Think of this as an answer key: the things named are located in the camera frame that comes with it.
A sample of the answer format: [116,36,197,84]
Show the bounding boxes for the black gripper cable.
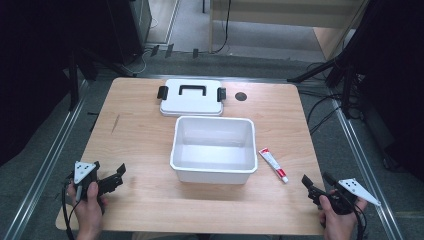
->
[350,195,368,240]
[60,179,84,240]

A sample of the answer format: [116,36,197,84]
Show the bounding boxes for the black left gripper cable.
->
[60,179,84,240]

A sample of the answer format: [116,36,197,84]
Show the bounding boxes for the metal floor rail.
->
[329,87,405,240]
[2,79,90,240]

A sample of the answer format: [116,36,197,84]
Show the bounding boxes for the black cabinet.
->
[105,0,153,66]

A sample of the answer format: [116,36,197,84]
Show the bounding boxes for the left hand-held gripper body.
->
[65,160,102,202]

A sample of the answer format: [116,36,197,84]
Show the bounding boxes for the dark curtain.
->
[334,0,424,183]
[0,0,116,168]

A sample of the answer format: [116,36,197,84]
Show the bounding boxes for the white plastic storage box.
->
[169,115,259,185]

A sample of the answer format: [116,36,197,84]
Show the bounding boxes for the black tripod stand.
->
[65,47,138,112]
[286,49,365,120]

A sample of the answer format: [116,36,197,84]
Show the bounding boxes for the black hanging cable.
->
[212,0,233,55]

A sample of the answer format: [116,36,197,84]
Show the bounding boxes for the white and red ointment tube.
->
[258,147,290,185]

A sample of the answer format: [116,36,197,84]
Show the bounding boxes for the black floor cables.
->
[303,61,366,137]

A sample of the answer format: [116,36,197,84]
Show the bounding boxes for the person's right hand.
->
[317,189,368,240]

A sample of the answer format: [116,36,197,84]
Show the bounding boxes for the white lid with black handle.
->
[156,78,227,117]

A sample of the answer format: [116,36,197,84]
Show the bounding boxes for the wooden furniture frame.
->
[207,0,372,62]

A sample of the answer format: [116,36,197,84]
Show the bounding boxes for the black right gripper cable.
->
[350,195,368,240]

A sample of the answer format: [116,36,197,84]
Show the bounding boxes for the person's left hand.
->
[66,181,109,240]

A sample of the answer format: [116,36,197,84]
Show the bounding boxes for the white floor cable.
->
[132,15,160,75]

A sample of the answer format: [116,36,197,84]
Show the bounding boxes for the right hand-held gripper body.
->
[319,177,382,216]

